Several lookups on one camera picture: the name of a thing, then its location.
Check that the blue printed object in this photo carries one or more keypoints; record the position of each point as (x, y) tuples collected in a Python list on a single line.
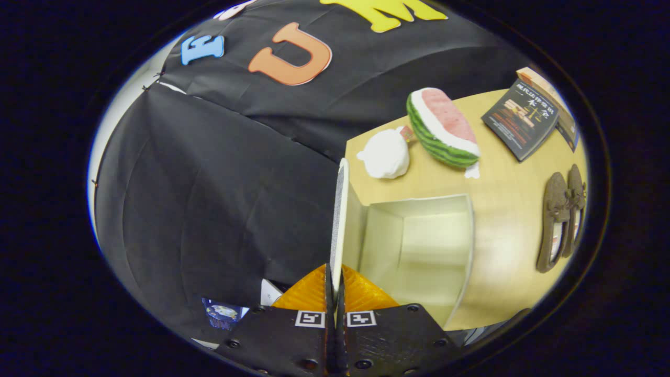
[(222, 313)]

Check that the blue book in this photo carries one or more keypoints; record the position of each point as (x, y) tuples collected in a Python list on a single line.
[(568, 133)]

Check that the watermelon slice plush toy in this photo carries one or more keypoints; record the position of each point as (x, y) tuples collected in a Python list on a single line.
[(445, 131)]

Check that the brown fuzzy shoe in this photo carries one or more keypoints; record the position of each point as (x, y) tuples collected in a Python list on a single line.
[(577, 193), (554, 209)]

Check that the white device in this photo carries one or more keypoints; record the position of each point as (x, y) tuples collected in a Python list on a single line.
[(268, 294)]

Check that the beige book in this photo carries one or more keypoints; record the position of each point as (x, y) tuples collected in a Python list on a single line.
[(534, 78)]

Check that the white plush toy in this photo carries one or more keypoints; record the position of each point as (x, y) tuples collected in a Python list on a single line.
[(384, 154)]

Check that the cream fabric storage box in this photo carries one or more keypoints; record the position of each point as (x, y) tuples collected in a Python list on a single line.
[(419, 246)]

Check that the black paperback book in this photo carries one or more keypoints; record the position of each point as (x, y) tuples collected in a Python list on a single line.
[(523, 118)]

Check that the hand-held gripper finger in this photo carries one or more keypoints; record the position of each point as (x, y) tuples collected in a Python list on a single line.
[(329, 298), (340, 314)]

